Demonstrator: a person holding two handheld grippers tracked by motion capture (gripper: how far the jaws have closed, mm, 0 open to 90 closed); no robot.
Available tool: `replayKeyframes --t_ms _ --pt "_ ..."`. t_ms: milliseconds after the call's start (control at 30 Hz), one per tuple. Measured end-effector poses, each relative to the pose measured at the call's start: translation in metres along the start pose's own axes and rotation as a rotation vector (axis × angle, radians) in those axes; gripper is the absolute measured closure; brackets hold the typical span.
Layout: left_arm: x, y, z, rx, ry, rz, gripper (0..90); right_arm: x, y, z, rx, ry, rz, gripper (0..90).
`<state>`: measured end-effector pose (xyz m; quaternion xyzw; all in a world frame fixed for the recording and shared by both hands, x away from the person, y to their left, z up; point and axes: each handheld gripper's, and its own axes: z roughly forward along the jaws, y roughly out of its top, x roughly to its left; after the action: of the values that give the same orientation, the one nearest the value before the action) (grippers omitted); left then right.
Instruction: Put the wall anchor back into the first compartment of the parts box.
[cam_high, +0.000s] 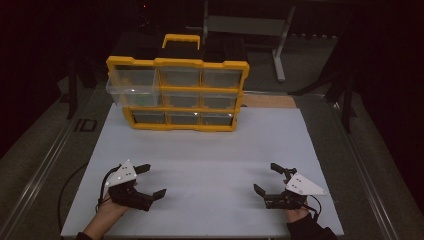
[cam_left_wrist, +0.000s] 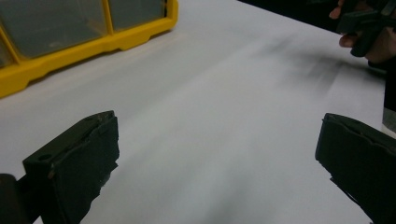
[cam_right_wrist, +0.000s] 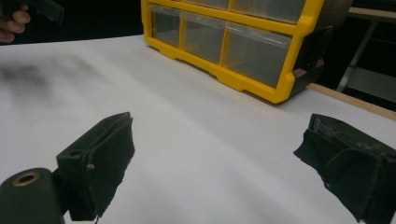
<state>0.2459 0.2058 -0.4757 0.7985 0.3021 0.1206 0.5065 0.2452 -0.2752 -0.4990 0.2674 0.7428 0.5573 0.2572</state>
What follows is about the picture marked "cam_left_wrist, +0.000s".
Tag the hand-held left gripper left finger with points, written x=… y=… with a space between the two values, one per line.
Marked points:
x=77 y=161

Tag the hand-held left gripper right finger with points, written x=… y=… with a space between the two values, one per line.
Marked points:
x=364 y=161

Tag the yellow drawer organizer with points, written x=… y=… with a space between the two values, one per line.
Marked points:
x=93 y=46

